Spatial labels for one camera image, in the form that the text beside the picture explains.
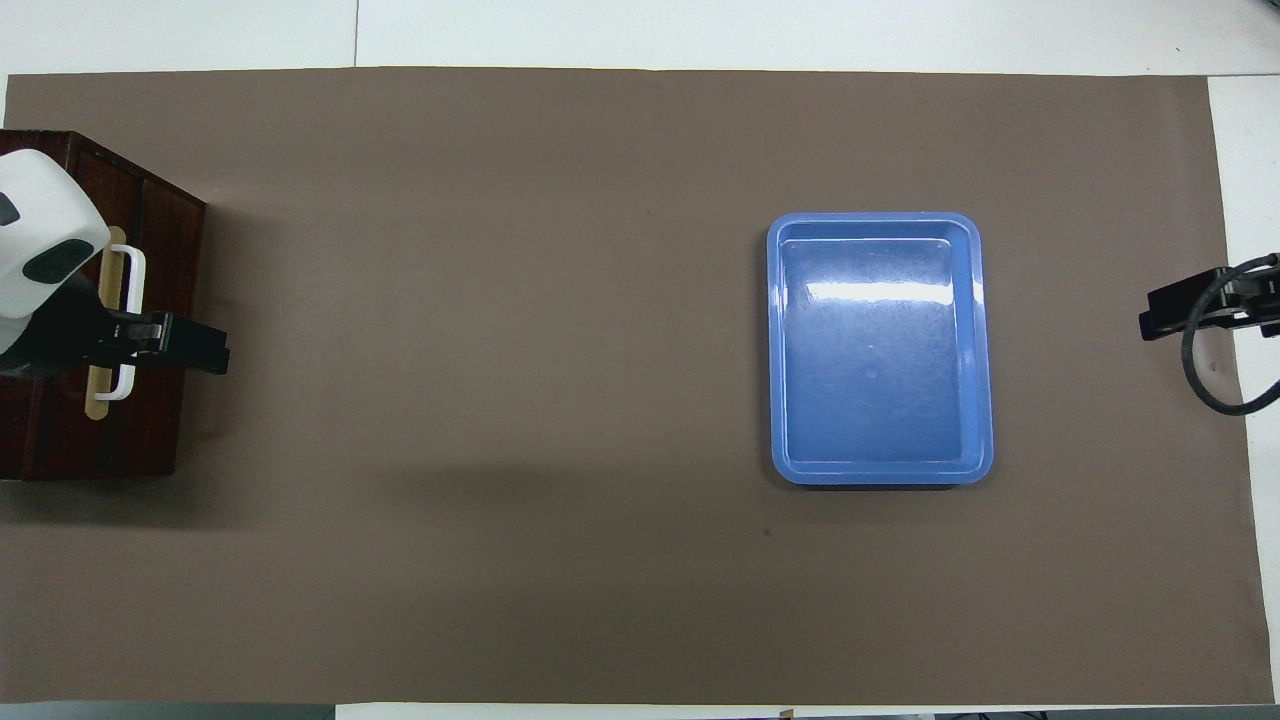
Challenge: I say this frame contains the dark wooden drawer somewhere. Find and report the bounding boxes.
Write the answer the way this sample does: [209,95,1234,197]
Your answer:
[68,138,144,473]

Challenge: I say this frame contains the brown table mat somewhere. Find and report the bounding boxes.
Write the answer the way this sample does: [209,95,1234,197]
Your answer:
[0,67,1276,706]

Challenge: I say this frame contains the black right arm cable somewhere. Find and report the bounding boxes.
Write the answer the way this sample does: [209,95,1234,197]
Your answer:
[1180,254,1280,416]

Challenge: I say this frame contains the dark wooden cabinet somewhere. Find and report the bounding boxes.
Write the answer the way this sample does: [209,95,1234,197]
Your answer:
[0,130,208,483]

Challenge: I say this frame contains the light wooden handle backing strip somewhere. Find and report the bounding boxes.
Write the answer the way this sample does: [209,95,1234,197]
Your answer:
[85,227,127,421]

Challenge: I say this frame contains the blue plastic tray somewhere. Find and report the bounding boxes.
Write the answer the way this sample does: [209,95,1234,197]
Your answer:
[767,211,995,487]

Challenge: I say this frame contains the white drawer handle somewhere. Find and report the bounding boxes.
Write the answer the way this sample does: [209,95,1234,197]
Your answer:
[95,244,147,402]

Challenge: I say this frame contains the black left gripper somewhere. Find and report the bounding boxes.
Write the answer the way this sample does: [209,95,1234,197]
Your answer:
[0,283,232,379]

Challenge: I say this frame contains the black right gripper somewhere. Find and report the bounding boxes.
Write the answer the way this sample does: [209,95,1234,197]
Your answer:
[1139,262,1280,342]

